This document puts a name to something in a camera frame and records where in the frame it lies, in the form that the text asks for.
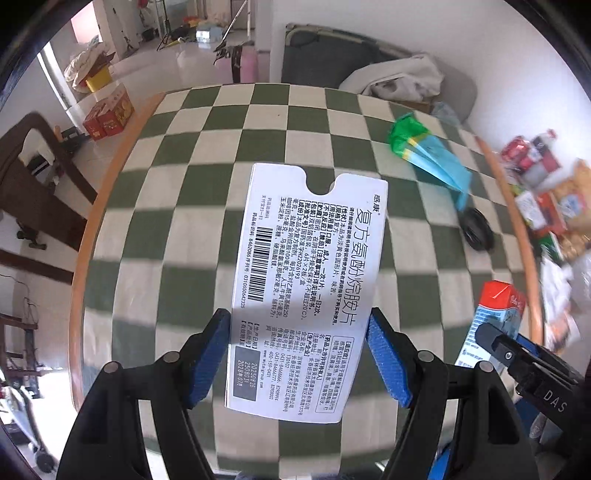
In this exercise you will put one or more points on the round checkered table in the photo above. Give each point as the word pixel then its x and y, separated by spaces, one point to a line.
pixel 184 194

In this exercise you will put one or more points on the red drink can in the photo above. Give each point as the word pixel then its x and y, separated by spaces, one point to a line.
pixel 515 154

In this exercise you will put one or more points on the yellow plastic bag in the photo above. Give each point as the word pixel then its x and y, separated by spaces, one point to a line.
pixel 577 184

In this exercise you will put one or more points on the white medicine box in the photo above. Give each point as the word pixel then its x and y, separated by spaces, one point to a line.
pixel 304 277

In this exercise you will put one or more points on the orange box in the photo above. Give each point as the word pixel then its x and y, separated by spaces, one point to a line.
pixel 538 212

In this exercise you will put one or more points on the brown cardboard box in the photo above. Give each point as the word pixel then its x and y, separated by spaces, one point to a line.
pixel 422 105

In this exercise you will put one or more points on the white cloth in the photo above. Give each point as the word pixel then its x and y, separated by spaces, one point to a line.
pixel 401 76

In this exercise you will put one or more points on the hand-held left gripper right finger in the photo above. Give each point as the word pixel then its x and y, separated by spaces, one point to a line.
pixel 385 357

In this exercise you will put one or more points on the dark wooden chair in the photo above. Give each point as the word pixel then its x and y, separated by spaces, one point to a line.
pixel 69 184

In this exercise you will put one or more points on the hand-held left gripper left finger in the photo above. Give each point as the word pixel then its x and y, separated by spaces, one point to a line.
pixel 210 360

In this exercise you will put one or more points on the white tissue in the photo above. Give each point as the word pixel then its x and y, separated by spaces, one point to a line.
pixel 558 286

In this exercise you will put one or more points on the small blue white carton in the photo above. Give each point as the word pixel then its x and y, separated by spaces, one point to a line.
pixel 496 304

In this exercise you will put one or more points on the pile of clothes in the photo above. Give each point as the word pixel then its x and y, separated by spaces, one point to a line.
pixel 85 62

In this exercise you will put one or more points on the pink suitcase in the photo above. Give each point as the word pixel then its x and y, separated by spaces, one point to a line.
pixel 240 64

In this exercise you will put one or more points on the blue plastic bag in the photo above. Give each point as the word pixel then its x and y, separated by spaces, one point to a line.
pixel 441 168

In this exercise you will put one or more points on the green plastic bag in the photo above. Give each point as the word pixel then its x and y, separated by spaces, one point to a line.
pixel 406 134

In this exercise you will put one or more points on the black round lid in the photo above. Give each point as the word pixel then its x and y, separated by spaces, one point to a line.
pixel 478 228

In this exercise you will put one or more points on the light blue box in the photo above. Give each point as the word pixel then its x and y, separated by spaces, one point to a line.
pixel 210 33

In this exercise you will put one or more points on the black dumbbell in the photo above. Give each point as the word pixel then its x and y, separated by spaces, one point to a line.
pixel 30 235

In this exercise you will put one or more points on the red cardboard box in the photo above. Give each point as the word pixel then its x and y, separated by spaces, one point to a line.
pixel 117 108
pixel 99 122

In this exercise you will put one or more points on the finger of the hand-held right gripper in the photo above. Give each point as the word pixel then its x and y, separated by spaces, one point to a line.
pixel 501 346
pixel 528 342

